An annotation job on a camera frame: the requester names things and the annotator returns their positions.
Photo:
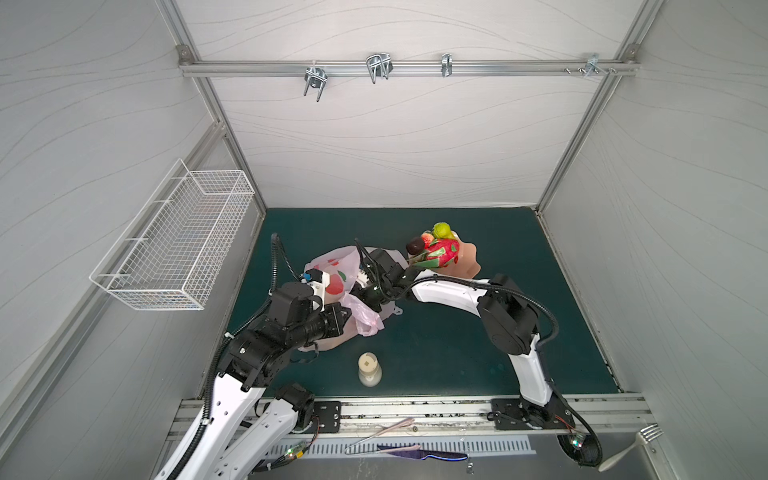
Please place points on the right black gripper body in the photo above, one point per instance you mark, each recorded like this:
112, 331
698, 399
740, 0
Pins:
372, 291

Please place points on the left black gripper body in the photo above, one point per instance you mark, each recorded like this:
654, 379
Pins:
317, 325

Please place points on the pink plastic bag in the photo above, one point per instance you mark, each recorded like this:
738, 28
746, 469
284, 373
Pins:
342, 266

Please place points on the dark purple fruit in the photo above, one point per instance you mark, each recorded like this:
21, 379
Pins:
416, 246

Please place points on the peach with leaf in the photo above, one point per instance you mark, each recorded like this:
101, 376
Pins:
427, 238

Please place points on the red dragon fruit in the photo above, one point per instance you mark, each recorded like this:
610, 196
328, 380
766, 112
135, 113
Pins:
441, 253

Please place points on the green fruit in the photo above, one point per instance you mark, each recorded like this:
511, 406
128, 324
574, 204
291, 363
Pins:
442, 230

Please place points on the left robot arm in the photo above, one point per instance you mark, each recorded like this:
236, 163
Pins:
242, 371

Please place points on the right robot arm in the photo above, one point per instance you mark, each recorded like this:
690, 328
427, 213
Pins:
515, 323

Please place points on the tan fruit plate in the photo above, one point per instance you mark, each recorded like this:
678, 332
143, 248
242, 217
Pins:
468, 267

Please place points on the small beige bottle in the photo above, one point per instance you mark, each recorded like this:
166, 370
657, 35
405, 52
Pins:
369, 370

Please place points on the pink clear tongs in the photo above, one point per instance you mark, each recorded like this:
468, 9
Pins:
407, 422

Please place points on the left metal hook clamp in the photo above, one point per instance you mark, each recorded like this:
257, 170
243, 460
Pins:
315, 78

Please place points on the metal hook clamp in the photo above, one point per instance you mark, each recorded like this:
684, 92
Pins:
315, 78
379, 65

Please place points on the middle metal hook clamp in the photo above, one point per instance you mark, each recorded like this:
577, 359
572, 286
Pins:
379, 65

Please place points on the right silver fork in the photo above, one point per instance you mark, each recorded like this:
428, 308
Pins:
643, 437

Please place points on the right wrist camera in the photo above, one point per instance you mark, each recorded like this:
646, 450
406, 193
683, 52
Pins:
363, 279

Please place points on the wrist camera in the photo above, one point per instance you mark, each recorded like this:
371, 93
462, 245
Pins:
318, 280
363, 279

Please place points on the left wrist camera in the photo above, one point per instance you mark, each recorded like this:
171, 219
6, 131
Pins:
318, 280

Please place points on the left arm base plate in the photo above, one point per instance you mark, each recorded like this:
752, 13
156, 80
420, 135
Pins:
322, 417

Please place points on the white wire basket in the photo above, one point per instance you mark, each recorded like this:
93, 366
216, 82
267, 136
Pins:
170, 254

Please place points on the purple handled knife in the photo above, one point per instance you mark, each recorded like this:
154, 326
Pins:
419, 453

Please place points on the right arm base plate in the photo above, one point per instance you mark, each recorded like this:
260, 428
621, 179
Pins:
520, 414

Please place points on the metal crossbar rail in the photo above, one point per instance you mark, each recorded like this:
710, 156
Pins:
401, 68

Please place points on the small metal ring clamp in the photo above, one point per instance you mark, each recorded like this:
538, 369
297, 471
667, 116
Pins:
446, 65

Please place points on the right metal bracket clamp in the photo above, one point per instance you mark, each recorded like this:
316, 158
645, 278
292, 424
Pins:
591, 67

